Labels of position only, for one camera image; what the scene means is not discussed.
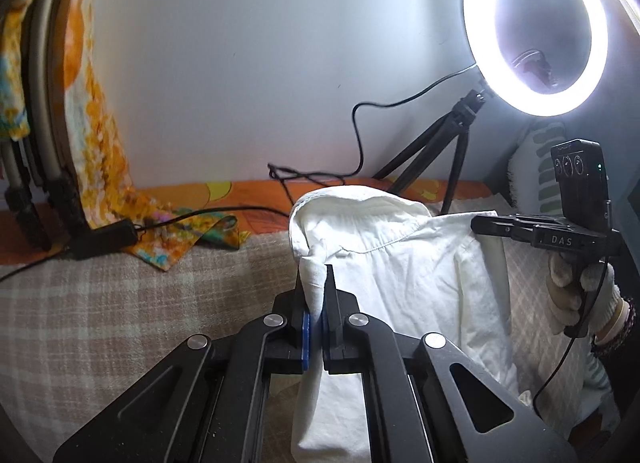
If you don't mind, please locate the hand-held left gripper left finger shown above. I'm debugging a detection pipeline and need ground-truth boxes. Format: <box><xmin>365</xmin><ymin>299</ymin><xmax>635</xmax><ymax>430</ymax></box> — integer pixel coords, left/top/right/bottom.
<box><xmin>52</xmin><ymin>268</ymin><xmax>311</xmax><ymax>463</ymax></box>

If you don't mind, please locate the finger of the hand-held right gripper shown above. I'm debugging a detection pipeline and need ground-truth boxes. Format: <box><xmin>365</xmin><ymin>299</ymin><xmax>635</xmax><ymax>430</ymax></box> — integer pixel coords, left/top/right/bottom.
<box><xmin>470</xmin><ymin>213</ymin><xmax>536</xmax><ymax>240</ymax></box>

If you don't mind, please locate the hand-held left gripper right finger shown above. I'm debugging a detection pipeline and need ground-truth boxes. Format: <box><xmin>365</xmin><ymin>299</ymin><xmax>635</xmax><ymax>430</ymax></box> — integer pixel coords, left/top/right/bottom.
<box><xmin>320</xmin><ymin>264</ymin><xmax>576</xmax><ymax>463</ymax></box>

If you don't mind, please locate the white shirt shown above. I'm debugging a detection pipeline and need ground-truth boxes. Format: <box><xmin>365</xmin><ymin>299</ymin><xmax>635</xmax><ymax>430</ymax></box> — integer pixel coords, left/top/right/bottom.
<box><xmin>289</xmin><ymin>185</ymin><xmax>531</xmax><ymax>463</ymax></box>

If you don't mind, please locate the person's right forearm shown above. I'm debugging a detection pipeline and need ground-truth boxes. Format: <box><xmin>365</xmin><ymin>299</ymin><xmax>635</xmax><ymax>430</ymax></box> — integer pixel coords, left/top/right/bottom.
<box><xmin>590</xmin><ymin>295</ymin><xmax>637</xmax><ymax>360</ymax></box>

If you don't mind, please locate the person's right hand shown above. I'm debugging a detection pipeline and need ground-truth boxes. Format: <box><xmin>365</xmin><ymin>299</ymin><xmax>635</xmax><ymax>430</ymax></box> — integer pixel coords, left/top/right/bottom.
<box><xmin>545</xmin><ymin>252</ymin><xmax>624</xmax><ymax>345</ymax></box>

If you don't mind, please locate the white green striped pillow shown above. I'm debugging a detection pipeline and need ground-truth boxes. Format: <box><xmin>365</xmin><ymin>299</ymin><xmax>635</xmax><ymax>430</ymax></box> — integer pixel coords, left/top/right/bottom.
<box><xmin>505</xmin><ymin>118</ymin><xmax>623</xmax><ymax>436</ymax></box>

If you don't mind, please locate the black tripod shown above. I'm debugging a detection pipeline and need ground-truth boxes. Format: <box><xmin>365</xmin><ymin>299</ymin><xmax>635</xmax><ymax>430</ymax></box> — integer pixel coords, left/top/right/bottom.
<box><xmin>372</xmin><ymin>88</ymin><xmax>488</xmax><ymax>216</ymax></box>

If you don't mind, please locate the orange bedsheet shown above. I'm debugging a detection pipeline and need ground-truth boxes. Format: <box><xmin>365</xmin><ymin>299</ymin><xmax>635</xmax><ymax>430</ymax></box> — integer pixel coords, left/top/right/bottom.
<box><xmin>0</xmin><ymin>178</ymin><xmax>488</xmax><ymax>254</ymax></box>

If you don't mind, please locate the beige checked blanket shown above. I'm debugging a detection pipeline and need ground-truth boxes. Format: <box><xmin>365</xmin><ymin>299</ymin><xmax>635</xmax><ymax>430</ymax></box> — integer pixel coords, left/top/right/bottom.
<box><xmin>0</xmin><ymin>195</ymin><xmax>601</xmax><ymax>463</ymax></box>

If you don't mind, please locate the black power adapter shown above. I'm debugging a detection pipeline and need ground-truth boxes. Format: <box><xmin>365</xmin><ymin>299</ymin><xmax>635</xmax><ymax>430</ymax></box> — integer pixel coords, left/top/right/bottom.
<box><xmin>67</xmin><ymin>220</ymin><xmax>138</xmax><ymax>260</ymax></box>

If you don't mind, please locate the orange floral cloth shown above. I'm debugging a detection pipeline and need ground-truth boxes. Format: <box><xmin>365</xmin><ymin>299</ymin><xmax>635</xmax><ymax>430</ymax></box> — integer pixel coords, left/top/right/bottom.
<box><xmin>0</xmin><ymin>0</ymin><xmax>251</xmax><ymax>271</ymax></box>

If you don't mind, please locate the folded silver tripod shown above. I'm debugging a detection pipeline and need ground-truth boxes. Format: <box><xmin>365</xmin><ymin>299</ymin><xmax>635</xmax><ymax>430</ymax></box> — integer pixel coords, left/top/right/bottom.
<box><xmin>0</xmin><ymin>0</ymin><xmax>96</xmax><ymax>254</ymax></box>

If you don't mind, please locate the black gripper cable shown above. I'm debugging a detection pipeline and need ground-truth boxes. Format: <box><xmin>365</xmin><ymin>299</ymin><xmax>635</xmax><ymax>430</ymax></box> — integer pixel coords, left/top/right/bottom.
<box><xmin>531</xmin><ymin>198</ymin><xmax>613</xmax><ymax>419</ymax></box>

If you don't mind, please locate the black adapter cable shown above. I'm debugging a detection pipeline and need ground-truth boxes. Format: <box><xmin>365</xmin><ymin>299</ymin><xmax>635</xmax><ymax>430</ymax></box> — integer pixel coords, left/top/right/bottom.
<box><xmin>0</xmin><ymin>205</ymin><xmax>292</xmax><ymax>284</ymax></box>

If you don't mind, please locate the black ring light cable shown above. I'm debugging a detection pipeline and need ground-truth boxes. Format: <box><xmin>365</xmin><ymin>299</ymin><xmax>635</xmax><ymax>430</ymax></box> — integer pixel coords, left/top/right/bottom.
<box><xmin>267</xmin><ymin>60</ymin><xmax>483</xmax><ymax>208</ymax></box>

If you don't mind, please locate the white ring light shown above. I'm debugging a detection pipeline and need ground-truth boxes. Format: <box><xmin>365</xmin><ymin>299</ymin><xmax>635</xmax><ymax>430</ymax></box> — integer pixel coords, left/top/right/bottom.
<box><xmin>462</xmin><ymin>0</ymin><xmax>609</xmax><ymax>118</ymax></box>

